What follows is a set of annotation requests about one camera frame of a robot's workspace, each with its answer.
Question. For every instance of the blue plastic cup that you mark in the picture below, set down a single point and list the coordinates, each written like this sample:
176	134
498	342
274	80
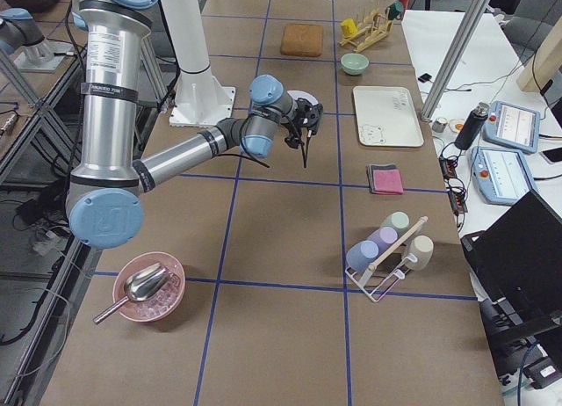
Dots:
361	255

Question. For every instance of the beige plastic cup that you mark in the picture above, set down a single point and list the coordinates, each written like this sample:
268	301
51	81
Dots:
418	253

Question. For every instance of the aluminium frame post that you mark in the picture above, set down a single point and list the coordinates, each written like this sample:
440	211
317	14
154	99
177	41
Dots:
457	47

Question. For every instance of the black laptop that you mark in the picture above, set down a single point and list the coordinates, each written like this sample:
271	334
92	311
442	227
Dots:
518	258

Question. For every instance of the teach pendant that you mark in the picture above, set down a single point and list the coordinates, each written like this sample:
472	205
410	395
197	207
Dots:
502	175
512	126

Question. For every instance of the dark green mug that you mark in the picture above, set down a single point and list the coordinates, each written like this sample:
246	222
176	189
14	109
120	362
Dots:
394	11

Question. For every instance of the upper teach pendant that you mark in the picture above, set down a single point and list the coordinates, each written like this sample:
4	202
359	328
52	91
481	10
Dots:
512	126

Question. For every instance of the small metal tin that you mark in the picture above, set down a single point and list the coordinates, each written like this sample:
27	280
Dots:
439	124

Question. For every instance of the metal scoop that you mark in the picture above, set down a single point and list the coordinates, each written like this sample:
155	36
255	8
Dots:
141	286

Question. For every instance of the green plastic cup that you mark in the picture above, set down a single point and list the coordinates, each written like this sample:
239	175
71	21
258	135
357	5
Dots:
398	220

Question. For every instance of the lower teach pendant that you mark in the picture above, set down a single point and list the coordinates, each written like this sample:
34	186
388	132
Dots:
502	175

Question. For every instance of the black water bottle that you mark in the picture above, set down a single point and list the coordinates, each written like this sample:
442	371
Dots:
472	126

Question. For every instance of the white wire cup rack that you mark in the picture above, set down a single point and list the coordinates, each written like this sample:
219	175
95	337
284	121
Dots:
375	287

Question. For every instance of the yellow mug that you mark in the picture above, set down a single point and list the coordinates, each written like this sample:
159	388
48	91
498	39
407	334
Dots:
348	27

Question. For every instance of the pink folded cloth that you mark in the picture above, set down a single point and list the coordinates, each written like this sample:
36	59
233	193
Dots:
387	182

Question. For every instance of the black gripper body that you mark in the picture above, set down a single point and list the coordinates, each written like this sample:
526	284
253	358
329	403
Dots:
313	114

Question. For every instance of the green ceramic bowl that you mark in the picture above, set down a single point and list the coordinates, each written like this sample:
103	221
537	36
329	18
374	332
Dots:
354	64

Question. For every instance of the pink bowl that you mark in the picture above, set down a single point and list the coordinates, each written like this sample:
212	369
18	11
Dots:
159	295

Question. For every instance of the wooden drying rack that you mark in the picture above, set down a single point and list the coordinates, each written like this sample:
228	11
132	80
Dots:
371	29

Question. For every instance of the purple plastic cup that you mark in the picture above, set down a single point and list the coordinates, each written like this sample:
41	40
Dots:
383	237

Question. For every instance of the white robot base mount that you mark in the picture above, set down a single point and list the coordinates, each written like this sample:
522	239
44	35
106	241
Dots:
200	101

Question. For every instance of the white round plate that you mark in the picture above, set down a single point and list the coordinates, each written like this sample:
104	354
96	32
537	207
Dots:
303	102

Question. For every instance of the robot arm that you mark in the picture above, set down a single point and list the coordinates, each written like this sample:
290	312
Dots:
18	29
103	205

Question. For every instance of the cream bear serving tray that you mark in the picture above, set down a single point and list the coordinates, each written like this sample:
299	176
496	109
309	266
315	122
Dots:
386	117

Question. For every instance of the wooden cutting board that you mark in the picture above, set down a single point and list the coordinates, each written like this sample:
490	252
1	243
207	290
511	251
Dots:
302	40

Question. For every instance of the grey folded cloth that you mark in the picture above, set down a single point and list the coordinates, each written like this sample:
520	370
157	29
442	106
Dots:
372	167

